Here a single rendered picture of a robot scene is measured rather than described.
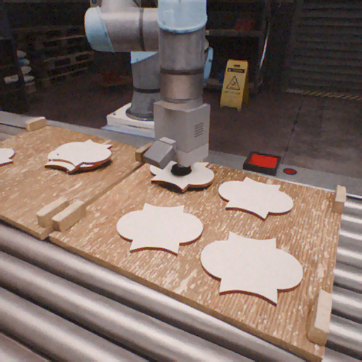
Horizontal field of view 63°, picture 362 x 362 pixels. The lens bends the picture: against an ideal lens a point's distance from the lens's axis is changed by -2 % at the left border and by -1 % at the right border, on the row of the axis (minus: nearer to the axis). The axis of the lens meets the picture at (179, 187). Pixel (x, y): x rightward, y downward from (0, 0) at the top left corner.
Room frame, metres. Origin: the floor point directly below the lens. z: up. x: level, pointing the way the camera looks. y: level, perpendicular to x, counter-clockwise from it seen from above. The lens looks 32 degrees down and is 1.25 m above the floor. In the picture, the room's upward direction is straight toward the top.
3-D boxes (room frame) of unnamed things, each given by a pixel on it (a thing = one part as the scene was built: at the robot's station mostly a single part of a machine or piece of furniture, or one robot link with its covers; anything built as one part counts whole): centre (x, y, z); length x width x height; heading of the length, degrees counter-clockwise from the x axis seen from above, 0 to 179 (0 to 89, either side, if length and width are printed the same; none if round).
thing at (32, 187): (0.62, 0.32, 0.93); 0.41 x 0.35 x 0.02; 60
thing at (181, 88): (0.54, 0.00, 1.13); 0.08 x 0.08 x 0.05
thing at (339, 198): (0.44, -0.29, 0.95); 0.06 x 0.02 x 0.03; 152
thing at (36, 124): (0.83, 0.42, 0.95); 0.06 x 0.02 x 0.03; 150
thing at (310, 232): (0.42, -0.05, 0.93); 0.41 x 0.35 x 0.02; 62
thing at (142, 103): (1.07, 0.10, 0.96); 0.15 x 0.15 x 0.10
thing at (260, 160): (0.63, -0.20, 0.92); 0.06 x 0.06 x 0.01; 65
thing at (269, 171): (0.63, -0.20, 0.92); 0.08 x 0.08 x 0.02; 65
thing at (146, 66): (1.06, 0.10, 1.07); 0.13 x 0.12 x 0.14; 87
